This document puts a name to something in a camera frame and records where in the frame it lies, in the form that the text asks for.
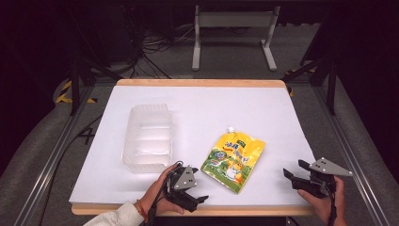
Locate person's left hand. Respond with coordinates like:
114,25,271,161
137,163,186,218

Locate clear plastic container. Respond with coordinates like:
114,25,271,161
121,104,174,174

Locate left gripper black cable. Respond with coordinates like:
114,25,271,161
146,160,184,226

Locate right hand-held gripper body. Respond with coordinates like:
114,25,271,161
291,156,354,200

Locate thin black floor cable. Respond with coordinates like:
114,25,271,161
37,114,104,226

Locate white metal stand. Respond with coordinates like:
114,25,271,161
191,5,281,73

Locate bundle of black floor cables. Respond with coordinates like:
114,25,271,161
124,22,196,80

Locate black tripod stand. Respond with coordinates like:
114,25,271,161
281,52,341,116
66,55,124,118

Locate white table cover sheet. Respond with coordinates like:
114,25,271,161
68,85,316,207

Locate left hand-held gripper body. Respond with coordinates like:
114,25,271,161
164,165,200,213

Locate person's right hand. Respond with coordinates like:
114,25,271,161
296,175,348,226

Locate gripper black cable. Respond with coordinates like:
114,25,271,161
146,160,184,226
327,187,339,226

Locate yellow black hazard tape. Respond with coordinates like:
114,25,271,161
283,66,316,98
55,79,97,105

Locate aluminium frame rail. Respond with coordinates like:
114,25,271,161
312,84,391,226
13,84,96,226

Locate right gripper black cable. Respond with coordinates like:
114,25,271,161
327,187,339,226

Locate red bracelet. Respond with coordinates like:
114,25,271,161
136,199,150,223

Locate yellow spouted pouch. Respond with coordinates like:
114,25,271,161
199,126,267,195

